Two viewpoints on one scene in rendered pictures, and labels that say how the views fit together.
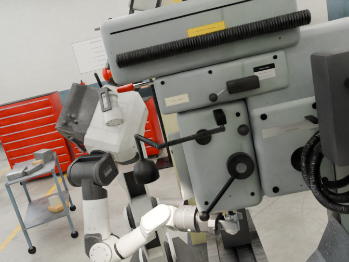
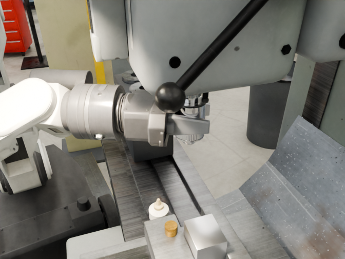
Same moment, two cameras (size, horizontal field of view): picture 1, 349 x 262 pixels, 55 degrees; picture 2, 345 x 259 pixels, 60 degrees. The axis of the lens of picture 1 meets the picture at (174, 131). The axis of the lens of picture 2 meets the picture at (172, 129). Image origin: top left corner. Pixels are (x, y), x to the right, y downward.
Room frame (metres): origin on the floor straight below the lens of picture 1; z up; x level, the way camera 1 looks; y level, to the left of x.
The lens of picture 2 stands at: (0.59, 0.07, 1.46)
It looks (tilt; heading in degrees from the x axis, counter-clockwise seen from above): 32 degrees down; 337
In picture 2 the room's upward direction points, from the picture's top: straight up
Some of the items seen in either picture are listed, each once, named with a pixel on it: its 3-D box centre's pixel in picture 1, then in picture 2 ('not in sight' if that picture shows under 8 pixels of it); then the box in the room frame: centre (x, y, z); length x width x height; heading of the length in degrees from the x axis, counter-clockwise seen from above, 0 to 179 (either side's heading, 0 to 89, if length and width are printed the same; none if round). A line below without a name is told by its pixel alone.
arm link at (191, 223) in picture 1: (204, 219); (132, 114); (0.99, -0.03, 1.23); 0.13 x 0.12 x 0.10; 150
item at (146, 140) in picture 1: (147, 141); not in sight; (0.83, 0.07, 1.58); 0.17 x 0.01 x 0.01; 22
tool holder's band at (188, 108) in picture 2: (229, 213); (190, 103); (0.95, -0.11, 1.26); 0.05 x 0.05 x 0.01
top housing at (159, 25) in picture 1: (197, 33); not in sight; (0.95, -0.12, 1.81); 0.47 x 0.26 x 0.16; 85
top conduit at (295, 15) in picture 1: (210, 39); not in sight; (0.80, -0.13, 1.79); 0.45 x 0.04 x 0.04; 85
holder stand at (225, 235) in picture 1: (229, 212); (142, 111); (1.36, -0.16, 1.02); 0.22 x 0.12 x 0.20; 176
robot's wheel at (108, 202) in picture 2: not in sight; (110, 218); (1.47, -0.03, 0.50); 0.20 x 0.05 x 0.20; 5
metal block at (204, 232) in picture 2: not in sight; (204, 242); (0.87, -0.10, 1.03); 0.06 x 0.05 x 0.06; 175
